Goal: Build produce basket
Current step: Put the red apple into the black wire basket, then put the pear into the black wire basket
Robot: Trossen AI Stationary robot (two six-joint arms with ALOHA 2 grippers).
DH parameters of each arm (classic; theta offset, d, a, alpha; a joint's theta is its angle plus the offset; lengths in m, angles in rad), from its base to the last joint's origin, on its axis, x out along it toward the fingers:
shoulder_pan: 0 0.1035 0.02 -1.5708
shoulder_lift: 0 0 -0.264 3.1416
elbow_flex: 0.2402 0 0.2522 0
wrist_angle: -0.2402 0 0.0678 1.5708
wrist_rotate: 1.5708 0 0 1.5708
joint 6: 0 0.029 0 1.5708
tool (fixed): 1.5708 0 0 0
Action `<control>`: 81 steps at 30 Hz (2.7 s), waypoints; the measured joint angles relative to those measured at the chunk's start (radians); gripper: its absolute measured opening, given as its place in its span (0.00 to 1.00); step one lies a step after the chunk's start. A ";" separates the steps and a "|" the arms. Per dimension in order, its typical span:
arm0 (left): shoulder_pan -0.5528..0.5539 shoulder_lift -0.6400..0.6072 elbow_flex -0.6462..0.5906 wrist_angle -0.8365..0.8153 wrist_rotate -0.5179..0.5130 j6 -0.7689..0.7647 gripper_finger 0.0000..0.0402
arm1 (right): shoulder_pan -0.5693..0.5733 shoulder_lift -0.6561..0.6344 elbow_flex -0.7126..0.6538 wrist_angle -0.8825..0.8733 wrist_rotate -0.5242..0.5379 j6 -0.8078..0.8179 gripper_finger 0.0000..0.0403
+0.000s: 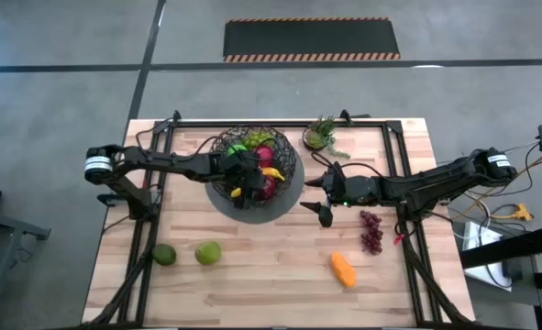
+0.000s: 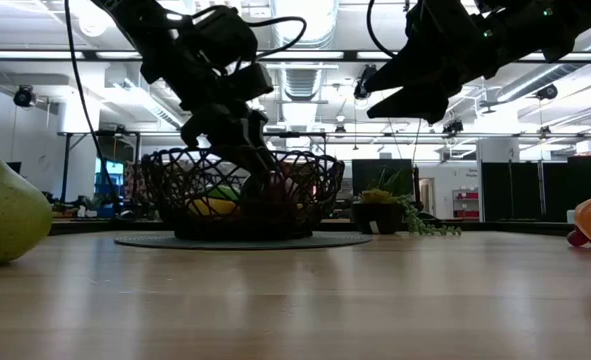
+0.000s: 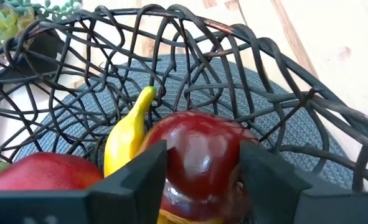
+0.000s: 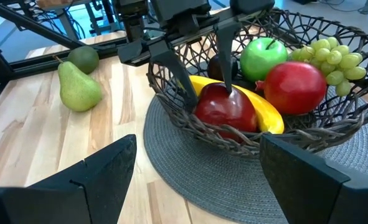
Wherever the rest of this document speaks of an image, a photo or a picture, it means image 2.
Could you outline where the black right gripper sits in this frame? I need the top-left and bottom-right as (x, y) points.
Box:
(363, 0), (499, 126)

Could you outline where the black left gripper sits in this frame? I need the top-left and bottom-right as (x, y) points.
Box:
(179, 62), (281, 199)

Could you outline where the round red pomegranate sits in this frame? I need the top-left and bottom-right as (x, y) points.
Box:
(269, 172), (301, 204)

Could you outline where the green apple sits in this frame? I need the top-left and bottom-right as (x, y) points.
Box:
(207, 184), (242, 202)

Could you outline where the yellow banana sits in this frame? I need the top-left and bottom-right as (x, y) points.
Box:
(187, 197), (241, 217)

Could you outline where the black wire mesh basket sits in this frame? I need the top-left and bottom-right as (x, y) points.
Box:
(140, 147), (347, 242)

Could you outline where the purple grape bunch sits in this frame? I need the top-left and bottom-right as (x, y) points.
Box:
(566, 227), (591, 249)

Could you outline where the green pear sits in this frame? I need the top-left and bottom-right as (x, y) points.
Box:
(0, 131), (54, 267)

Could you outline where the black computer monitor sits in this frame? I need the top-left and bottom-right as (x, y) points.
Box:
(351, 158), (415, 197)

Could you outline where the round grey placemat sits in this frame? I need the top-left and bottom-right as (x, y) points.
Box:
(113, 230), (374, 251)

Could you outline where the wooden door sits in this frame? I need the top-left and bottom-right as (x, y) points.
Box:
(418, 177), (435, 216)

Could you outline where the red storage shelf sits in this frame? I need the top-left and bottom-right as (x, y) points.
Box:
(452, 188), (481, 220)

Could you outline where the potted succulent plant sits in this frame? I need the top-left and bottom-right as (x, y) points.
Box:
(350, 169), (464, 237)

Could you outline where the blue-lit monitor screen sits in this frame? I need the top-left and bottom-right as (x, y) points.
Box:
(93, 156), (127, 200)

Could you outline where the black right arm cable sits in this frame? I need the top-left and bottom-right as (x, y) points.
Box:
(366, 0), (401, 60)

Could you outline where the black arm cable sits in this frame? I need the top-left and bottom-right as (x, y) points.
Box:
(366, 0), (401, 60)
(62, 0), (126, 219)

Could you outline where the silver ceiling air duct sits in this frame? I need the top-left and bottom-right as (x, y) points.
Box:
(269, 0), (340, 126)

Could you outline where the black left wrist camera cable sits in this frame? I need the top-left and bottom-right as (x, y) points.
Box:
(244, 15), (308, 61)

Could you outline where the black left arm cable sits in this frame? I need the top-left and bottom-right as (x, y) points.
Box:
(62, 0), (126, 219)

